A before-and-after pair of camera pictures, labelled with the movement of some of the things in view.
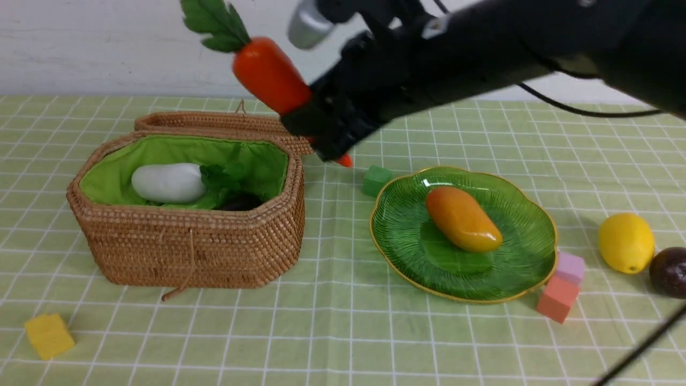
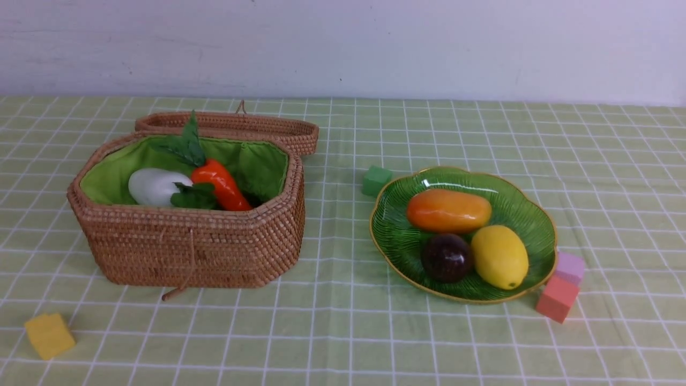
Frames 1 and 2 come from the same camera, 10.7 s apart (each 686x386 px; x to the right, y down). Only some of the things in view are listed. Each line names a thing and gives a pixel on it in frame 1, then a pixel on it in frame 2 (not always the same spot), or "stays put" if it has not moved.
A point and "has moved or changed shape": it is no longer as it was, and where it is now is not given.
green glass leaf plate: x=409 y=240 stays put
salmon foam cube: x=558 y=297 stays put
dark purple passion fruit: x=667 y=272 to x=446 y=257
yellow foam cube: x=50 y=334 stays put
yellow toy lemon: x=627 y=242 to x=500 y=257
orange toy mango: x=463 y=220 has moved or changed shape
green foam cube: x=376 y=178 stays put
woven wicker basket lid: x=240 y=122 stays put
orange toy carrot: x=270 y=81 to x=187 y=146
